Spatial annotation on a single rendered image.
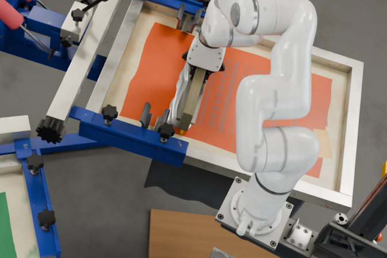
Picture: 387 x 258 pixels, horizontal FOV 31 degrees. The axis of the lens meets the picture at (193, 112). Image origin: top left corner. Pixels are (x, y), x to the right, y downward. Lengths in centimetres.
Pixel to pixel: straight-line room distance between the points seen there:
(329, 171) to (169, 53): 61
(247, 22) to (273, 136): 24
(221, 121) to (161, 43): 34
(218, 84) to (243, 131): 75
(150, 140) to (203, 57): 29
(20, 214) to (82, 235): 108
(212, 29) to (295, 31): 41
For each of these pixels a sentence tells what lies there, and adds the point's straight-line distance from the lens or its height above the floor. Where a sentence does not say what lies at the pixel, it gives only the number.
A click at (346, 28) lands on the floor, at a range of 405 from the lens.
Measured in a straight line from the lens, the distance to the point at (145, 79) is 211.
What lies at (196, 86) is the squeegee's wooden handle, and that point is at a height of 106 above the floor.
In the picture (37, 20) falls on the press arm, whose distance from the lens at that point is 211.
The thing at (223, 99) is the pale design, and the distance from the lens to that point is 213.
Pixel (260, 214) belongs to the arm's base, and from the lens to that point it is 163.
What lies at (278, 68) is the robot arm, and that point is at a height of 153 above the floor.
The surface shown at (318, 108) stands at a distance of 222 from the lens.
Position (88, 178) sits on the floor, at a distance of 301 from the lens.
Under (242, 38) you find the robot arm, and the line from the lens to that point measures 185.
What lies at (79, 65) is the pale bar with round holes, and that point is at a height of 104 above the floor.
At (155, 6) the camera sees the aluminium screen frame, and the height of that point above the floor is 98.
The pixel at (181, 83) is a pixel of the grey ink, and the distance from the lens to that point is 212.
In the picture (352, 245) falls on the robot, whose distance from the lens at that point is 160.
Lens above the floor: 254
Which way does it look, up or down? 50 degrees down
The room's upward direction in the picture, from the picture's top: 20 degrees clockwise
